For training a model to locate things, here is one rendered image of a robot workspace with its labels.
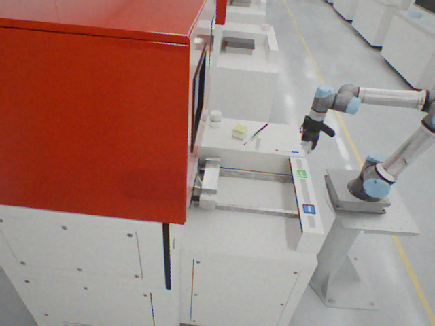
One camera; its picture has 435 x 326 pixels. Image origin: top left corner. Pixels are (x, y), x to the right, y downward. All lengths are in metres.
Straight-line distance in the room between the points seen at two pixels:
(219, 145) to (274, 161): 0.34
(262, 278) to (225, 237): 0.27
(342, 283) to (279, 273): 1.04
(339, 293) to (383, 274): 0.44
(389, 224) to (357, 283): 0.84
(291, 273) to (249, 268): 0.20
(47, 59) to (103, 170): 0.32
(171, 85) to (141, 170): 0.28
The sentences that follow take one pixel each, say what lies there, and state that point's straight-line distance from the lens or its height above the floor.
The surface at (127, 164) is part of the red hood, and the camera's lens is 0.89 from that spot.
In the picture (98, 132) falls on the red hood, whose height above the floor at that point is 1.55.
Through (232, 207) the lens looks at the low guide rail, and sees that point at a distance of 1.62.
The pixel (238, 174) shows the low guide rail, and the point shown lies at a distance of 1.82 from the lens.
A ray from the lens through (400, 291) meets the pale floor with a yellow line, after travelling 2.76.
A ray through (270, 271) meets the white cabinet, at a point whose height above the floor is 0.73.
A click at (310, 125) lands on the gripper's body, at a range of 1.55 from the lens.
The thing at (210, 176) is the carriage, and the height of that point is 0.88.
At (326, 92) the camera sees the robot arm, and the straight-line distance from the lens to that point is 1.46.
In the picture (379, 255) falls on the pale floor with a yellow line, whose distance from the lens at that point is 2.89.
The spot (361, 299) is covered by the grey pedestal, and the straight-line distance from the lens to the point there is 2.56.
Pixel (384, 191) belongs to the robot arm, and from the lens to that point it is 1.66.
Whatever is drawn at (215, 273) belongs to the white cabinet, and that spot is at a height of 0.66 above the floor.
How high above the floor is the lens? 2.01
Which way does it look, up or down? 39 degrees down
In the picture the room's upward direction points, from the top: 5 degrees clockwise
